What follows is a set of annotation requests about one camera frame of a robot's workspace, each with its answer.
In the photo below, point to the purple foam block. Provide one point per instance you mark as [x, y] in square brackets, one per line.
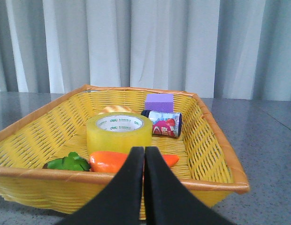
[160, 102]

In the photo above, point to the grey curtain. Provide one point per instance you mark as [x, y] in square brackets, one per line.
[216, 48]

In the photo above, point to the yellow woven basket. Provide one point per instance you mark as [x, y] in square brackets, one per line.
[208, 165]

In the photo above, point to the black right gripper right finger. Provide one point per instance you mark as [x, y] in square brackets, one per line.
[167, 201]

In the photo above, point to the toy croissant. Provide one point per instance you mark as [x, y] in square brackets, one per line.
[116, 108]

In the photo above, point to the small printed can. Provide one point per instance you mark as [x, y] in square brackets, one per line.
[165, 123]

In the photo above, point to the orange toy carrot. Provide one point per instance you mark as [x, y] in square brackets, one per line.
[99, 161]

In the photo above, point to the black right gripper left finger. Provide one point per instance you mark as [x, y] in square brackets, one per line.
[119, 202]

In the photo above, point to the yellow tape roll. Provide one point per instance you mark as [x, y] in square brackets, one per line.
[118, 132]

